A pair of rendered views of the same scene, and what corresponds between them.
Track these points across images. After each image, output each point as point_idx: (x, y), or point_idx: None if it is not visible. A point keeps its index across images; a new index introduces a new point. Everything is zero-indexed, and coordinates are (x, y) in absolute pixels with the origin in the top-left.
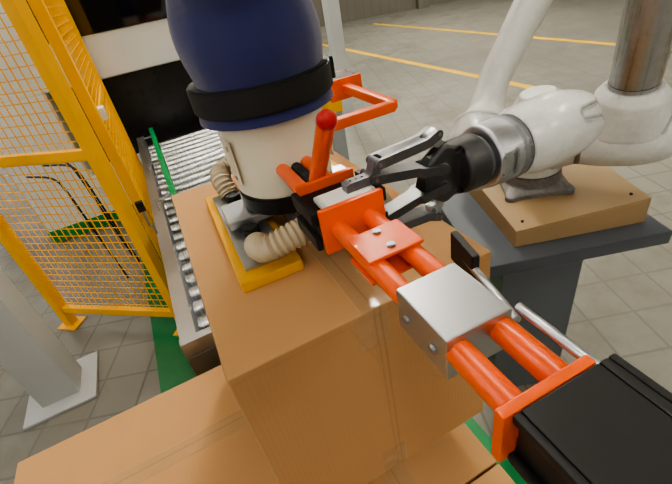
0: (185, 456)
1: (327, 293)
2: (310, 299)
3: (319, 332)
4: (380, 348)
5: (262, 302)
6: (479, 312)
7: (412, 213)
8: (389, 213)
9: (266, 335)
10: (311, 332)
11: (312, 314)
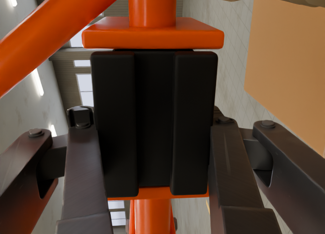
0: None
1: (324, 67)
2: (307, 56)
3: (286, 122)
4: None
5: (280, 7)
6: None
7: (322, 224)
8: (208, 180)
9: (265, 69)
10: (283, 112)
11: (295, 87)
